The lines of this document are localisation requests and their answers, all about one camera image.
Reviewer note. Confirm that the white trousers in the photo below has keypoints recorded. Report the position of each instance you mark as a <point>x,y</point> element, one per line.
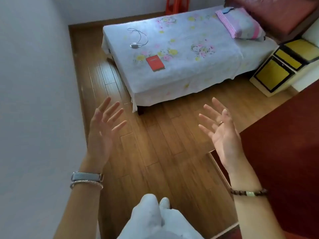
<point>149,221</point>

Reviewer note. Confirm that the yellow black nightstand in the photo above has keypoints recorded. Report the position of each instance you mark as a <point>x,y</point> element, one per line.
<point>273,74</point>

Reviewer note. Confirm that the blue eye mask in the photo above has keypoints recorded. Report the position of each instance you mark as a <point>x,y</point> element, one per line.
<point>227,10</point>

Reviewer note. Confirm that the red book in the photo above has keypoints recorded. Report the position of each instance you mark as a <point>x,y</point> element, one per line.
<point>155,63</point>

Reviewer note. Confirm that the white shoe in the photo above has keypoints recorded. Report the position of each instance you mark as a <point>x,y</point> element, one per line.
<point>164,203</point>

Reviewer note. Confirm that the orange plastic stool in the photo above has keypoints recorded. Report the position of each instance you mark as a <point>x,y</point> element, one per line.
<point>177,4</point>

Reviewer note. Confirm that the person's left forearm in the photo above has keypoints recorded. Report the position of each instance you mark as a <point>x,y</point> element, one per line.
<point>79,211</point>

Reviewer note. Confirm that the pink striped pillow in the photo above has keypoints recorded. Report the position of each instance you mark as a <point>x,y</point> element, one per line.
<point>243,26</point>

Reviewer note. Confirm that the dark red wooden door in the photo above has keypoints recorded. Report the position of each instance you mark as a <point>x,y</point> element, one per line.
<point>286,161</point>

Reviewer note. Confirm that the person's right hand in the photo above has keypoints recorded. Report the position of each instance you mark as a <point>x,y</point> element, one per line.
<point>225,139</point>

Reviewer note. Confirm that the bed with floral sheet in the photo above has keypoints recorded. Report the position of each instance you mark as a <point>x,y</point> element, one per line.
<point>189,64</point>

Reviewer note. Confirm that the red padded wooden headboard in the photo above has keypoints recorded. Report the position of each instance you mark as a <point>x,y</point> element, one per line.
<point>276,14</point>

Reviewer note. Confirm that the grey wrist watch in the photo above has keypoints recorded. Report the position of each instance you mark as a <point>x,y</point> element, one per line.
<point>86,176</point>

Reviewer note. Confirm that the person's left hand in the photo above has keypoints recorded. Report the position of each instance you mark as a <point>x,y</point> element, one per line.
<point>99,136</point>

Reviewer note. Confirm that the white sliding wardrobe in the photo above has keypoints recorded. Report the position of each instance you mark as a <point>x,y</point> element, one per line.
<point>310,78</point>

